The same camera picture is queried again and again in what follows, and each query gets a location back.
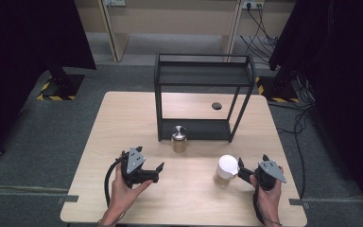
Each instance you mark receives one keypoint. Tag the white cup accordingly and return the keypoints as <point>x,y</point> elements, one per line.
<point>227,167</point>

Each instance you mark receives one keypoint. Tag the person's right hand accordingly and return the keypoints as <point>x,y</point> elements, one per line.
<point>271,203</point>

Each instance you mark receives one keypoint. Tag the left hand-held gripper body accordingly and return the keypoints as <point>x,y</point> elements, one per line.
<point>135,164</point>

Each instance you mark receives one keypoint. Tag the person's left hand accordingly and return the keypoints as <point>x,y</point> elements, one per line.
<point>123,197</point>

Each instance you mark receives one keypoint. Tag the glass jar with silver lid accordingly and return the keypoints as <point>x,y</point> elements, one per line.
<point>179,142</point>

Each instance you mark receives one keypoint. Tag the beige wooden desk frame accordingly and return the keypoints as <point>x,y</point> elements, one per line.
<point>176,19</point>

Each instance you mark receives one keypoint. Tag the grey floor tape strip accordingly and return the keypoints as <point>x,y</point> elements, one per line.
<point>68,199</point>
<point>299,202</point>

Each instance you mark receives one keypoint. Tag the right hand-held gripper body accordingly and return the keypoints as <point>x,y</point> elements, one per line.
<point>271,171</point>

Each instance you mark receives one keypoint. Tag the white wall socket with plugs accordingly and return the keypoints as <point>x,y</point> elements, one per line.
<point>252,3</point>

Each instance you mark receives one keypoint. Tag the black metal shelf rack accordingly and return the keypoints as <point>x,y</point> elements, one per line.
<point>201,74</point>

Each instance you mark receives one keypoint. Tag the black curtain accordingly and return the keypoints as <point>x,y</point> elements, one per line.
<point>343,78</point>
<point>19,63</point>

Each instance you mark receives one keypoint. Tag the black stand base striped tape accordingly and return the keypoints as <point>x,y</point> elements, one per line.
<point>63,86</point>
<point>279,90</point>

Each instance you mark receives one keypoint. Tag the thin wrist band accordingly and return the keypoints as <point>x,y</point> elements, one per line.
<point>274,222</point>

